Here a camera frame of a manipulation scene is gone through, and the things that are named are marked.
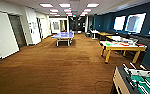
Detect blue ping-pong table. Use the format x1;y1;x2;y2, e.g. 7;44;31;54
50;31;76;47

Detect white table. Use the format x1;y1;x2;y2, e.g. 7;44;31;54
90;29;108;40

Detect rectangular ceiling light panel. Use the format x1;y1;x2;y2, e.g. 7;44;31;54
83;8;93;13
58;3;72;9
49;8;60;13
39;3;54;9
63;8;73;13
86;2;101;9

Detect yellow game table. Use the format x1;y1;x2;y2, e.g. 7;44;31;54
98;39;148;65

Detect bright window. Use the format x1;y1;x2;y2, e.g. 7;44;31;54
125;12;147;35
113;14;127;32

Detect dark grey door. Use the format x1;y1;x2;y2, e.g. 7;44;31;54
9;14;27;48

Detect white double door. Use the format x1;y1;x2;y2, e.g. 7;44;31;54
0;10;21;63

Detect green foosball table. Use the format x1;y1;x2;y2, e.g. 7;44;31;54
110;62;150;94

